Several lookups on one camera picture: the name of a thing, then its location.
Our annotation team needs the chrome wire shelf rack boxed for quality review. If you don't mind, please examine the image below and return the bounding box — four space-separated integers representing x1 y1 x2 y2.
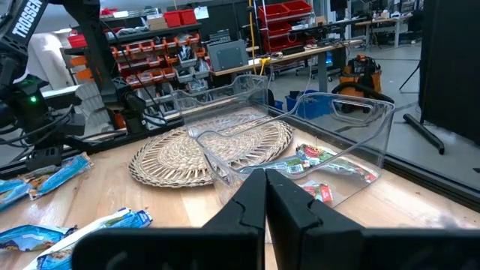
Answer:
256 0 320 53

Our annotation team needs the round woven straw placemat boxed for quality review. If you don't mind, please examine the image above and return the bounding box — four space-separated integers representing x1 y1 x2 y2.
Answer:
127 112 294 188

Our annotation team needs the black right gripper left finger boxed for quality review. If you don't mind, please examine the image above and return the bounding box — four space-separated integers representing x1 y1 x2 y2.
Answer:
71 169 267 270

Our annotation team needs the black partition panel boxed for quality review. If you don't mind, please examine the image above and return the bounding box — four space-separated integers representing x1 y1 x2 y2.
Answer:
403 0 480 155

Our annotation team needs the red storage bin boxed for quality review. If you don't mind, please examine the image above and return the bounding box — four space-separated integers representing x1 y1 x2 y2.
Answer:
67 34 88 49
258 3 290 20
179 8 198 26
262 21 293 37
280 0 313 16
264 35 316 52
163 10 183 28

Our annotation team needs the orange black shop vacuum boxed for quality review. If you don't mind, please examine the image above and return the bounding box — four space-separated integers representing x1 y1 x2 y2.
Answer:
331 54 395 113

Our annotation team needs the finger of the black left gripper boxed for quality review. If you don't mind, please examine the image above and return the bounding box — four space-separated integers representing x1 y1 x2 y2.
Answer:
43 145 64 170
25 146 45 172

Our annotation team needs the hanging yellow cable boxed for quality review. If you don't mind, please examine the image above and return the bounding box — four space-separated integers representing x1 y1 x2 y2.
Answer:
247 0 272 76

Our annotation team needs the wooden workbench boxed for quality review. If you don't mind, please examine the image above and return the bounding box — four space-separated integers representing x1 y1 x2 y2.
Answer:
209 39 365 95

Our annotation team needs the red green granola bar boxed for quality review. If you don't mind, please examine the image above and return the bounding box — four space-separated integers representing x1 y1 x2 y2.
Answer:
298 181 335 204
295 143 378 185

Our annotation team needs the black rack with orange drawers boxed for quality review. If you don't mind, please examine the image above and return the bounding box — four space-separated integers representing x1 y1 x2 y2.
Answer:
61 22 211 125

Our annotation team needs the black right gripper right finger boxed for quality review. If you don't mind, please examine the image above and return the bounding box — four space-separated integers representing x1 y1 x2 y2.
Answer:
265 168 480 270

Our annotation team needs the gray metal box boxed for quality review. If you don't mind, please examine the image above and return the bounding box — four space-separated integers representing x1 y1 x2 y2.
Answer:
206 39 251 72

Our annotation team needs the brown cardboard box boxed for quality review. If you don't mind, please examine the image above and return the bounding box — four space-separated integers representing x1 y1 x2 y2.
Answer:
146 16 169 32

